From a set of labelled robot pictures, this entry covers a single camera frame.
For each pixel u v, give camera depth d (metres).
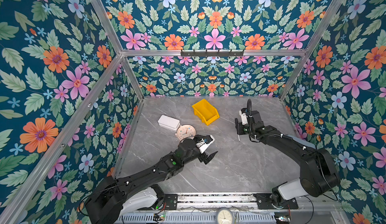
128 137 1.02
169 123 0.99
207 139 0.65
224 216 0.66
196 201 0.75
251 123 0.69
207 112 1.11
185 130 0.98
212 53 0.92
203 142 0.64
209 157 0.69
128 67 1.01
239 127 0.79
